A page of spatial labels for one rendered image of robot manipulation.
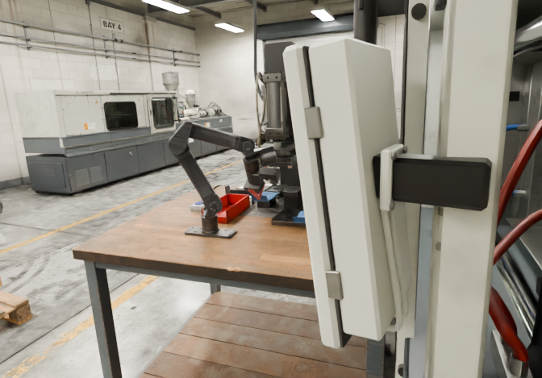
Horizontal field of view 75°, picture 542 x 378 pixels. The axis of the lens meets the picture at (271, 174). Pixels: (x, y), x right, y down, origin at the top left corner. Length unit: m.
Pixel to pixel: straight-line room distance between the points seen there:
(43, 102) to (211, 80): 7.01
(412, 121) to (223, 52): 11.82
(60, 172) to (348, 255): 6.21
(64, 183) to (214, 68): 7.36
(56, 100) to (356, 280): 6.08
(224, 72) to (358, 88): 11.90
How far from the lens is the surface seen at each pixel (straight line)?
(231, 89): 12.14
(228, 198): 1.73
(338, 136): 0.40
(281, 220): 1.44
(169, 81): 9.36
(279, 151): 1.57
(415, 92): 0.60
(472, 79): 0.44
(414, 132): 0.60
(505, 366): 0.63
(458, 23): 0.44
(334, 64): 0.40
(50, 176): 6.73
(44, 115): 6.58
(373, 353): 1.17
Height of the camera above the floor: 1.40
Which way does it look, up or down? 12 degrees down
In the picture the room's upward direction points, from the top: 3 degrees counter-clockwise
